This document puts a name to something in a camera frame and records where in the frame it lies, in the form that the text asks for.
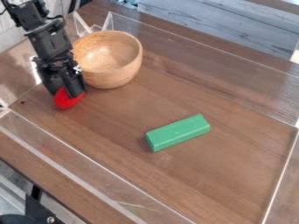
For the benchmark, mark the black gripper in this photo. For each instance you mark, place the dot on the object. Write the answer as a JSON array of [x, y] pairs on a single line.
[[52, 46]]

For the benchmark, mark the red felt strawberry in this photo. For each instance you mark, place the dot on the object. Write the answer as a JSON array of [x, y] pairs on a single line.
[[62, 101]]

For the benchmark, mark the wooden bowl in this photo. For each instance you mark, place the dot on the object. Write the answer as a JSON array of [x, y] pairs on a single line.
[[109, 56]]

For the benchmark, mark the green rectangular block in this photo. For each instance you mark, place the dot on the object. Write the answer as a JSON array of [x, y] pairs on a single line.
[[176, 132]]

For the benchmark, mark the clear acrylic enclosure wall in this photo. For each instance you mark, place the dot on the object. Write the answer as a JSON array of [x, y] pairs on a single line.
[[233, 176]]

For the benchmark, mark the black clamp mount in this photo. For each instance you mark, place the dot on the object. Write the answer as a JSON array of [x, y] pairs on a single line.
[[33, 212]]

